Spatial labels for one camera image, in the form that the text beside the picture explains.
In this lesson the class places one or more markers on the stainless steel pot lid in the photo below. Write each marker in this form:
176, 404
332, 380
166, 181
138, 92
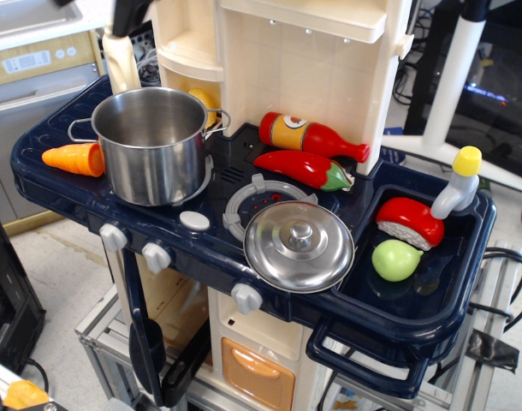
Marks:
299, 247

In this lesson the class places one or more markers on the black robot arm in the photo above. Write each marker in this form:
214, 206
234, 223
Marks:
126, 16

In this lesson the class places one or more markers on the grey toy stove burner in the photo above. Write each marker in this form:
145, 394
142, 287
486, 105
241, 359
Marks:
231, 218

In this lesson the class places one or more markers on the red toy chili pepper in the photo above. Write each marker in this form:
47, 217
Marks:
310, 169

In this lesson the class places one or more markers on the grey oval button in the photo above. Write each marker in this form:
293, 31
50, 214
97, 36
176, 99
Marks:
194, 221

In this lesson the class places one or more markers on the red toy ketchup bottle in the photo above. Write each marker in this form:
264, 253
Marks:
292, 133

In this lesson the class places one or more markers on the grey stove knob right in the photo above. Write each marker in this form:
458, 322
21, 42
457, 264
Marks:
247, 298

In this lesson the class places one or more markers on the grey stove knob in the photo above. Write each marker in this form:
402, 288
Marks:
156, 257
247, 298
113, 238

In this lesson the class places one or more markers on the yellow toy corn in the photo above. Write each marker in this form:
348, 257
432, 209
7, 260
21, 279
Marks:
205, 98

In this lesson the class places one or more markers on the grey stove knob middle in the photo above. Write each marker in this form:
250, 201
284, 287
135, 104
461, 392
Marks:
156, 257

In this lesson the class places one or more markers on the navy toy kitchen counter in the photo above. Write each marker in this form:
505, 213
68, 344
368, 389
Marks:
418, 318

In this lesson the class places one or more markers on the green toy pear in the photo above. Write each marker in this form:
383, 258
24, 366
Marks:
395, 260

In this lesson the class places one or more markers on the grey stove knob left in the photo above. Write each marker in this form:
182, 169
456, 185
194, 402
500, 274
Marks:
113, 238

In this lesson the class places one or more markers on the red toy sushi piece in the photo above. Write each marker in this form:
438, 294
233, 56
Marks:
410, 221

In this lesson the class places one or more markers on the cream toy kitchen cabinet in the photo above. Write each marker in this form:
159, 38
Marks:
332, 62

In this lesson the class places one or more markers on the orange toy oven drawer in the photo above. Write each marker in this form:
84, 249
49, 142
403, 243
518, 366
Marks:
261, 379

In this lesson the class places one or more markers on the orange toy carrot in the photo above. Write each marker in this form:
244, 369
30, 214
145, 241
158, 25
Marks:
85, 159

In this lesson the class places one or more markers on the cream toy bottle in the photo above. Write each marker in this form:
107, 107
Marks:
121, 63

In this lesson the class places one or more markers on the grey toy faucet yellow cap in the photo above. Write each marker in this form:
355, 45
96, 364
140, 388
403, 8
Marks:
462, 185

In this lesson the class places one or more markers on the grey appliance with display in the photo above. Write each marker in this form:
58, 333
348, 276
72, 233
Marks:
48, 53

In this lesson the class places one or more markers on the black computer case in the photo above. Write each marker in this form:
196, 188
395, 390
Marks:
21, 314

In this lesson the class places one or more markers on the yellow object bottom left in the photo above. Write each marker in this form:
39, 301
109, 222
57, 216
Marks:
24, 394

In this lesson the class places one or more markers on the white stand frame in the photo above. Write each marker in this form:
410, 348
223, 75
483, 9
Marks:
468, 89

